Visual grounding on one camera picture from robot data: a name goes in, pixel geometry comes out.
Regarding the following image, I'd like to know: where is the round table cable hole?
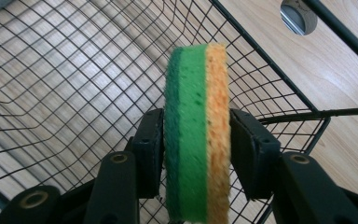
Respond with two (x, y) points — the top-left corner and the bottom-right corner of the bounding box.
(280, 0), (319, 36)

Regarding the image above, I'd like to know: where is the green and yellow sponge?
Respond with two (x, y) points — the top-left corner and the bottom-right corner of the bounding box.
(162, 42), (233, 224)

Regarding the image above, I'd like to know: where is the black wire mesh basket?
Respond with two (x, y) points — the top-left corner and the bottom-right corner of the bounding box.
(0, 0), (358, 224)

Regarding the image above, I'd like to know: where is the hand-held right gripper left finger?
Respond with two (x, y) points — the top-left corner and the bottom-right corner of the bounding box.
(127, 107), (166, 201)

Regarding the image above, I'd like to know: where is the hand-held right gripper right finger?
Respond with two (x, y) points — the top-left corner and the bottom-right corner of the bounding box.
(229, 107), (282, 201)

